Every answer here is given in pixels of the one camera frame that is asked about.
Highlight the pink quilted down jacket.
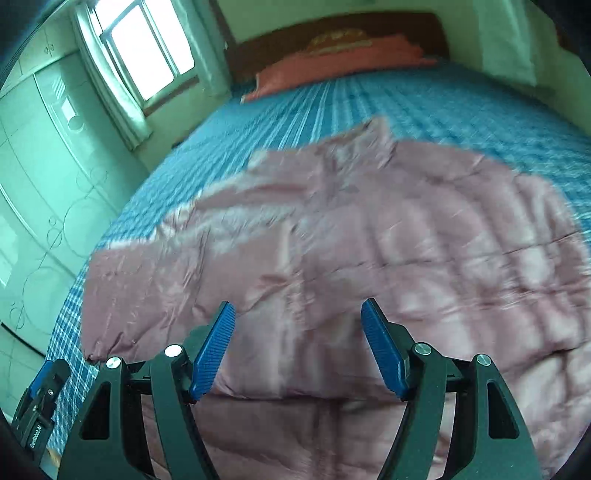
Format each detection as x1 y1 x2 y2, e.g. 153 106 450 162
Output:
81 118 590 479

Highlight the white patterned wardrobe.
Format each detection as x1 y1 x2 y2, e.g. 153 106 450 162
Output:
0 8 150 398

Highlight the blue plaid bed sheet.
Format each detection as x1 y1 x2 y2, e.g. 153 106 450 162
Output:
48 62 590 451

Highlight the green curtain far left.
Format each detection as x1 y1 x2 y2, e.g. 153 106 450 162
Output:
70 2 152 151

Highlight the left window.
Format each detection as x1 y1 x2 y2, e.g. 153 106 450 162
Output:
89 0 199 113

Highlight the red pillow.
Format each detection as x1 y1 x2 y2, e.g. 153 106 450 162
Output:
242 35 439 103

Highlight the dark wooden headboard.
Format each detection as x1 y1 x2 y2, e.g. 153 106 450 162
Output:
225 11 451 83

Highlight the green curtain left of headboard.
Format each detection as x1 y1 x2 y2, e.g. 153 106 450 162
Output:
172 0 231 96

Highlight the green curtain of headboard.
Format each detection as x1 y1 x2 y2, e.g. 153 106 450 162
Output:
473 0 538 87
172 0 231 96

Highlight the green curtain right of headboard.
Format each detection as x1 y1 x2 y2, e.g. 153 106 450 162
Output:
473 0 538 87

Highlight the small brown embroidered cushion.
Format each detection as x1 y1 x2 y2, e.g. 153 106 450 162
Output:
305 28 372 55

